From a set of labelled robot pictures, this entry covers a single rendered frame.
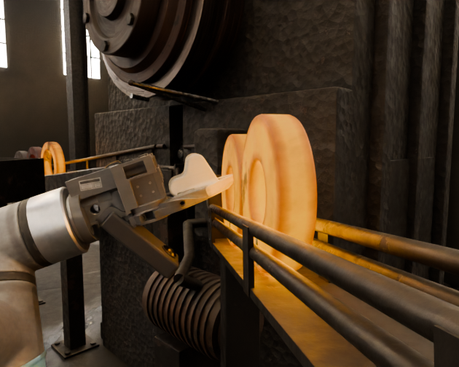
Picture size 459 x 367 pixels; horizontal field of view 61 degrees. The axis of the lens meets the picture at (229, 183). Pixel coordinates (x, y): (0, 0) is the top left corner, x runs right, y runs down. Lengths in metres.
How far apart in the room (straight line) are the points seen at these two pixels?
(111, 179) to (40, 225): 0.10
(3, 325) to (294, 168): 0.33
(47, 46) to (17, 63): 0.92
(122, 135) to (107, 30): 0.39
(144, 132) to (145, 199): 0.70
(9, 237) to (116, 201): 0.13
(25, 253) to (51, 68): 11.28
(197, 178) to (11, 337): 0.27
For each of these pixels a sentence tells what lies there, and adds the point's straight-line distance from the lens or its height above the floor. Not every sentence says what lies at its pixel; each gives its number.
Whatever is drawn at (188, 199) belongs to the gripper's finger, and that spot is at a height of 0.70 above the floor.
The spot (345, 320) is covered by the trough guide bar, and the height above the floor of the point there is 0.70.
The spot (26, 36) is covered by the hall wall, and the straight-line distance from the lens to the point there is 11.71.
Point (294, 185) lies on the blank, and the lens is 0.31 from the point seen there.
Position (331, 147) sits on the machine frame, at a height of 0.76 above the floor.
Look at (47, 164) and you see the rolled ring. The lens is 1.73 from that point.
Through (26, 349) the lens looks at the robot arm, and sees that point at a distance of 0.49.
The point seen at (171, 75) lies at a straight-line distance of 0.92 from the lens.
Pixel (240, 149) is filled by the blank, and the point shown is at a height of 0.76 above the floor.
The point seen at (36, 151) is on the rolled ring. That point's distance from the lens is 1.79.
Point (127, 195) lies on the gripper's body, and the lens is 0.49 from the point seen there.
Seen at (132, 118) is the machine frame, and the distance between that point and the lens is 1.25.
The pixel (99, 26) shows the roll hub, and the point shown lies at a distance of 1.07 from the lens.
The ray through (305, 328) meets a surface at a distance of 0.25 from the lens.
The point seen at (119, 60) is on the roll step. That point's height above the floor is 0.97.
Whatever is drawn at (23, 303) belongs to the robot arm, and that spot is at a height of 0.59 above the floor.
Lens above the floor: 0.77
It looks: 6 degrees down
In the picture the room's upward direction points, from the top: straight up
